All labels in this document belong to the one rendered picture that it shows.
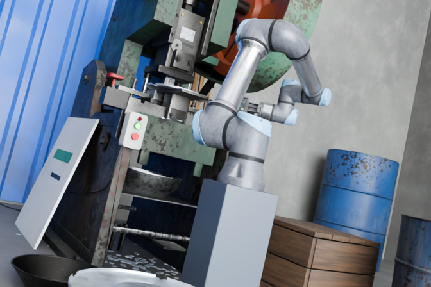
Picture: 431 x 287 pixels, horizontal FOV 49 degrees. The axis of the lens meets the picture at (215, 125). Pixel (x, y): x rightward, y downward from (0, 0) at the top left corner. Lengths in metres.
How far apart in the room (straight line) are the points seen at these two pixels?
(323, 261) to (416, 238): 0.33
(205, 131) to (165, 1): 0.81
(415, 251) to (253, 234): 0.57
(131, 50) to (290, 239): 1.18
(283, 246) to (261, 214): 0.43
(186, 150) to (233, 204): 0.68
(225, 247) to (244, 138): 0.33
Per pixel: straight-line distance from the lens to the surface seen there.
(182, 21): 2.24
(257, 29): 1.74
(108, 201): 1.87
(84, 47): 3.31
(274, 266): 1.90
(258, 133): 1.47
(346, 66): 4.67
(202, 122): 1.55
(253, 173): 1.46
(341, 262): 1.90
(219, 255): 1.43
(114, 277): 1.02
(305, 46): 1.75
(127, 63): 2.38
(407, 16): 5.40
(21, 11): 3.26
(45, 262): 1.79
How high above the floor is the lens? 0.48
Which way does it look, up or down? 5 degrees up
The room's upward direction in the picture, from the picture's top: 13 degrees clockwise
